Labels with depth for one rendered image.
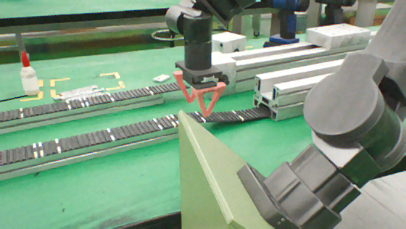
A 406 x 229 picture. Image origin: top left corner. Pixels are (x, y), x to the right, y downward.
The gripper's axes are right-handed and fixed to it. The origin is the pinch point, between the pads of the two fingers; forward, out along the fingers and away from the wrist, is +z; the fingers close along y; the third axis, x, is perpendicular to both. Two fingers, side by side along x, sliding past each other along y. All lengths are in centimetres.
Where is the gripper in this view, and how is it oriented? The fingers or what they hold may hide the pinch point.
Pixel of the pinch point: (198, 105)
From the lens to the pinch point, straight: 81.0
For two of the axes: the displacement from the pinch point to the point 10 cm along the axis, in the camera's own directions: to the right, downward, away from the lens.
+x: -8.9, 2.1, -4.1
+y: -4.6, -4.0, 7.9
